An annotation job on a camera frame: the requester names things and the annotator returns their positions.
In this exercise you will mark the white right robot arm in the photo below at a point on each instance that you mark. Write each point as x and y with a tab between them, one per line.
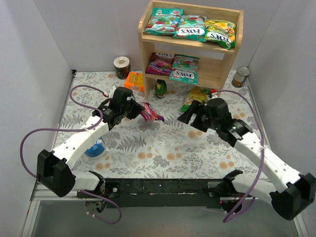
289	191

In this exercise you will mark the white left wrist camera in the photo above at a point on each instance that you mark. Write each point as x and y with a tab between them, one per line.
110	93

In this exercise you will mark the purple Fox's candy bag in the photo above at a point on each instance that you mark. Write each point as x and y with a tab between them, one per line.
160	64
149	113

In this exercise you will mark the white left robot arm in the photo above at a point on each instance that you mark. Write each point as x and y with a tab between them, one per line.
54	168

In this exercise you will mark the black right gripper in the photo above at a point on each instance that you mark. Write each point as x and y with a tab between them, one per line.
195	118

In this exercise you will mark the wooden two-tier shelf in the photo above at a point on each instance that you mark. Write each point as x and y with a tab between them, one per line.
212	73

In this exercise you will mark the metal tin can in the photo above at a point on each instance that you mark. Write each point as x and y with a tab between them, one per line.
240	76

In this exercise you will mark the teal Fox's candy bag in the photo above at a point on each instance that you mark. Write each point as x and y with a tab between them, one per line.
191	27
163	21

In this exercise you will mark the green cassava chips bag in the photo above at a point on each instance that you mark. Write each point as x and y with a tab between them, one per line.
196	93

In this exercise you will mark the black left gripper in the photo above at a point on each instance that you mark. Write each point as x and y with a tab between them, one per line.
135	108

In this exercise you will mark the green glass bottle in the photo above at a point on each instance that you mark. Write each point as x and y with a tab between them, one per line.
160	88

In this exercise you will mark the dark tape roll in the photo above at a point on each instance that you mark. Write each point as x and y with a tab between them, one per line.
122	67

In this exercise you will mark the orange candy box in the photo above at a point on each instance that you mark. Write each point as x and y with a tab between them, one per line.
134	81

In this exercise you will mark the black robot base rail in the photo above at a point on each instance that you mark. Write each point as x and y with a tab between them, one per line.
166	192

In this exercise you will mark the yellow green Fox's candy bag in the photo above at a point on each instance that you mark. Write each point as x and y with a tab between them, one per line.
221	32

